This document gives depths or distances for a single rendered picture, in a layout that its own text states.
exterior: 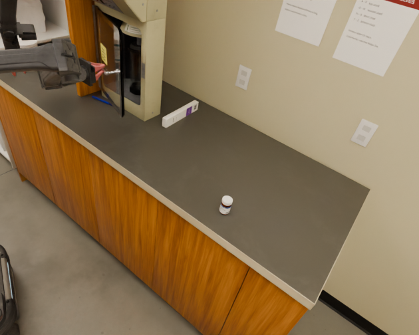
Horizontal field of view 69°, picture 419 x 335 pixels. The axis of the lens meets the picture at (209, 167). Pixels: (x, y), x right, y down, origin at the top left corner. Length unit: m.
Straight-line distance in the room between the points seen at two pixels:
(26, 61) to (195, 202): 0.70
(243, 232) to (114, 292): 1.10
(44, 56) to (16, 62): 0.06
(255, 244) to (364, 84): 0.79
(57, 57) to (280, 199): 0.93
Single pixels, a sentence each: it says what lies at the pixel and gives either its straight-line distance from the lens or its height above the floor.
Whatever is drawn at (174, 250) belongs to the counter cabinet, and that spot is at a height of 0.61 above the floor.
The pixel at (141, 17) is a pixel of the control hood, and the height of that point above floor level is 1.43.
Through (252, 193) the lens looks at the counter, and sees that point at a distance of 1.28.
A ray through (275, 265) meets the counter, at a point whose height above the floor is 0.94.
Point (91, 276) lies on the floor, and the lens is 2.10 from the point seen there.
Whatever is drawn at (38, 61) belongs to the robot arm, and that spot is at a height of 1.46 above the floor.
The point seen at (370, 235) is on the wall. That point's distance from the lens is 1.78.
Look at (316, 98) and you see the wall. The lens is 1.51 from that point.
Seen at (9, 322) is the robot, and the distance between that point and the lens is 1.84.
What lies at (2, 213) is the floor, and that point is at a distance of 2.54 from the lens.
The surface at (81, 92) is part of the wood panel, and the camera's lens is 1.76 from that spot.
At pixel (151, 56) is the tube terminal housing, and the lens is 1.44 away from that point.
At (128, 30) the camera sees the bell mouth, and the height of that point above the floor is 1.33.
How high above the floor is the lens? 1.81
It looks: 41 degrees down
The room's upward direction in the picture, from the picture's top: 12 degrees clockwise
